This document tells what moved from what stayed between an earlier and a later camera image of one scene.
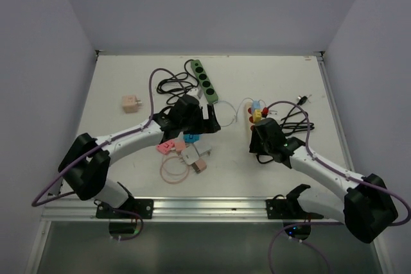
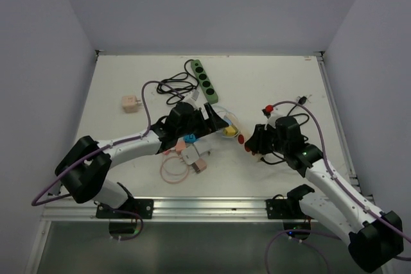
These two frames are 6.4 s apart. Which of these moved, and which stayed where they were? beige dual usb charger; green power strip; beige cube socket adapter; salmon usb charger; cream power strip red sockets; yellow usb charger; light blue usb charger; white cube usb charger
Moved: cream power strip red sockets; yellow usb charger; light blue usb charger
Stayed: green power strip; beige cube socket adapter; white cube usb charger; beige dual usb charger; salmon usb charger
